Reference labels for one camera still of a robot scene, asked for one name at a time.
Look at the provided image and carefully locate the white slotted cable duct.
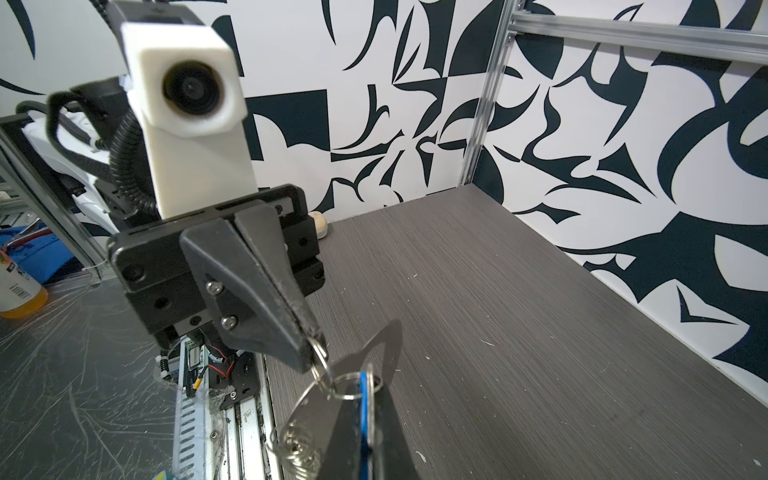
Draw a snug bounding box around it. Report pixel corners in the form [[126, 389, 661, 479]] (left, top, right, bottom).
[[171, 391, 210, 479]]

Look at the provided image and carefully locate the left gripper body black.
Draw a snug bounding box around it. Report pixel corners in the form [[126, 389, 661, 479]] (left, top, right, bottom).
[[108, 185, 325, 348]]

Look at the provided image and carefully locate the silver metal plate key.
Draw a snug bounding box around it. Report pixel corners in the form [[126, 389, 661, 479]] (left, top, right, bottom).
[[272, 320, 403, 479]]

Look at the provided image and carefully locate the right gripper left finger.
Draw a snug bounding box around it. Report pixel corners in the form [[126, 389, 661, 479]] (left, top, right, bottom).
[[317, 383, 361, 480]]

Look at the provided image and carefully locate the orange juice bottle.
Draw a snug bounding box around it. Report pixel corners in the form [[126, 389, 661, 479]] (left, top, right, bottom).
[[1, 251, 49, 319]]

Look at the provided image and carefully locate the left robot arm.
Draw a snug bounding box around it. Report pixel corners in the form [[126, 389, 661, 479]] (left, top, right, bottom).
[[17, 79, 327, 373]]

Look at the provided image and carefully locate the blue key tag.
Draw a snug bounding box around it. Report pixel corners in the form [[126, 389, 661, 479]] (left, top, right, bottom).
[[358, 371, 373, 480]]

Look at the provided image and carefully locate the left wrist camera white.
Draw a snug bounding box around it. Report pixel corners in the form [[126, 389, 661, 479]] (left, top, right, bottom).
[[120, 22, 257, 219]]

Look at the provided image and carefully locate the black corrugated cable hose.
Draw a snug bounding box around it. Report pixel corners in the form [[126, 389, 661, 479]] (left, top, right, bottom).
[[44, 89, 160, 217]]

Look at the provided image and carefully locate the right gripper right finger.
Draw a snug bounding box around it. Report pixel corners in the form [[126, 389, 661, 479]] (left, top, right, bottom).
[[367, 384, 420, 480]]

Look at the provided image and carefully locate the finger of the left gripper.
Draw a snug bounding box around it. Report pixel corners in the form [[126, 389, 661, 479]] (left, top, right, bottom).
[[179, 218, 313, 373], [235, 203, 322, 360]]

